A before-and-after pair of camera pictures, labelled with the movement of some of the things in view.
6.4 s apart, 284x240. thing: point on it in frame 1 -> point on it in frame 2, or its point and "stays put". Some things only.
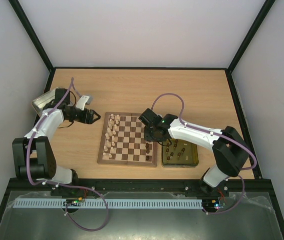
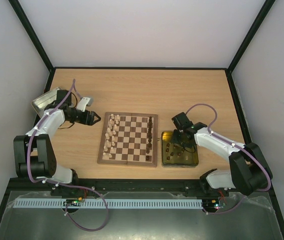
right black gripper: [150, 135] -> [179, 138]
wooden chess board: [121, 141] stays put
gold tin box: [177, 153] stays put
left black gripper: [88, 119] stays put
